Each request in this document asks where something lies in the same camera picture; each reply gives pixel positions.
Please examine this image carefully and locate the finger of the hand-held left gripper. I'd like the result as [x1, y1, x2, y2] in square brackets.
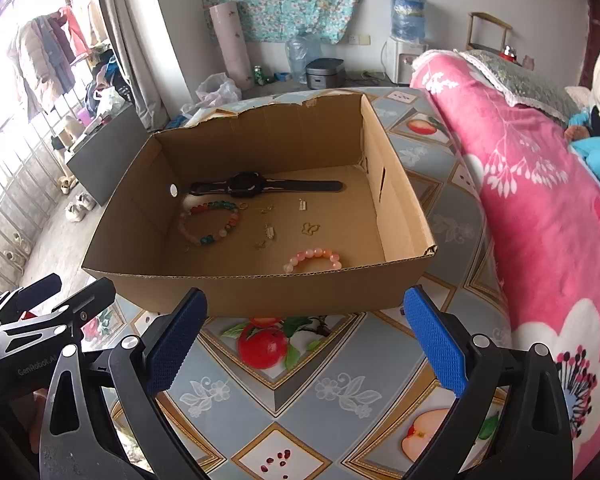
[0, 279, 117, 361]
[0, 274, 63, 323]

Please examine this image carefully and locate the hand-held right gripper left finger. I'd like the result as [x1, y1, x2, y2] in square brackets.
[39, 287, 208, 480]

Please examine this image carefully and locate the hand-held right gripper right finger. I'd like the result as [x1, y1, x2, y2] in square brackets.
[402, 285, 573, 480]

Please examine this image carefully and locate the brown cardboard box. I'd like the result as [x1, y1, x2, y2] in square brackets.
[81, 89, 438, 318]

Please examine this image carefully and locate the multicolour bead necklace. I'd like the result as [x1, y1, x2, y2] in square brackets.
[177, 200, 242, 248]

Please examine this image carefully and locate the pink bead bracelet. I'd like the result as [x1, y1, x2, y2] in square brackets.
[282, 247, 343, 275]

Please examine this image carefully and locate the black and blue smartwatch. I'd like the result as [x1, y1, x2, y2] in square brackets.
[187, 172, 343, 198]

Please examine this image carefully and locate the fruit print tablecloth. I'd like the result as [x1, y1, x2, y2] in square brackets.
[80, 87, 513, 480]

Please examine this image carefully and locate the grey cabinet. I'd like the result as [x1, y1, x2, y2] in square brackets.
[64, 102, 151, 207]

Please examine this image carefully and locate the pink floral blanket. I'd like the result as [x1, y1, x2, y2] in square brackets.
[410, 49, 600, 480]

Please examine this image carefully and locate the pile of clothes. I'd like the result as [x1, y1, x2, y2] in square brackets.
[85, 50, 131, 111]

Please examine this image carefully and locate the row of hanging coats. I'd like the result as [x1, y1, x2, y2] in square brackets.
[7, 5, 91, 113]

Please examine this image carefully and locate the white plastic bag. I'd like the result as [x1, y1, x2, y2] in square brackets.
[181, 72, 242, 116]

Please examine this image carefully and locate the grey curtain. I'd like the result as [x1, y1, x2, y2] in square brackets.
[92, 0, 191, 118]

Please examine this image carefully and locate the grey lace trimmed pillow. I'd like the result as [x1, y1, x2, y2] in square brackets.
[455, 49, 583, 123]

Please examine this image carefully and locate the white water dispenser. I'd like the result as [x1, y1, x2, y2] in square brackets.
[384, 37, 428, 86]

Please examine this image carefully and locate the grey rice cooker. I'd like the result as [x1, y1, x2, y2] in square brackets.
[305, 58, 346, 92]

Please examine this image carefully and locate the pink rolled mat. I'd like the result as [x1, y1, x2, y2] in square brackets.
[209, 2, 253, 92]

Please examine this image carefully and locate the clear empty water jug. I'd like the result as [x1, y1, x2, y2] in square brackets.
[285, 30, 323, 83]

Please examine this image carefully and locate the wooden chair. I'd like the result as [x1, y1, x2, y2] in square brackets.
[467, 11, 513, 53]

